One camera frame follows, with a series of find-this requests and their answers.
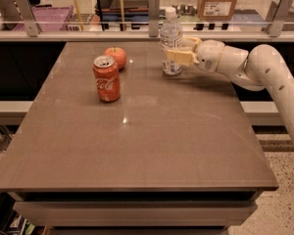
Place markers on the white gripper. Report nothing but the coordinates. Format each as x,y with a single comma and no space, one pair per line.
208,55

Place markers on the clear plastic water bottle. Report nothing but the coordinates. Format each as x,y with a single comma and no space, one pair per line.
170,37

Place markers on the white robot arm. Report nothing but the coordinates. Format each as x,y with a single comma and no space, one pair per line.
261,68

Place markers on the brown cardboard box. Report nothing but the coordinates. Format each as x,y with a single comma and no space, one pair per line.
216,10

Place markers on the red apple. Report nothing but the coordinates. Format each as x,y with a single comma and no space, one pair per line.
118,54

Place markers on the red Coca-Cola can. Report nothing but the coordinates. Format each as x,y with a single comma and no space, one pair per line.
107,78

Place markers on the purple plastic crate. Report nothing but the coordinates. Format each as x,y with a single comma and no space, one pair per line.
53,18

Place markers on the grey table drawer front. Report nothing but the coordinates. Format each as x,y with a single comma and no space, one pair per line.
135,214

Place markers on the glass railing panel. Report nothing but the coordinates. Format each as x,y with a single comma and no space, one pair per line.
88,7

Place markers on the middle metal railing post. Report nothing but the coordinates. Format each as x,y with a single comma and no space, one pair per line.
154,8

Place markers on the metal railing post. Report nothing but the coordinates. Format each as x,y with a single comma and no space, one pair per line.
154,8
31,27
280,17

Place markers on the right metal railing post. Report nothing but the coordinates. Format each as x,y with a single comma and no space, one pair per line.
280,17

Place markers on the left metal railing post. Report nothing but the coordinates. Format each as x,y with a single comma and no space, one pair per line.
31,27

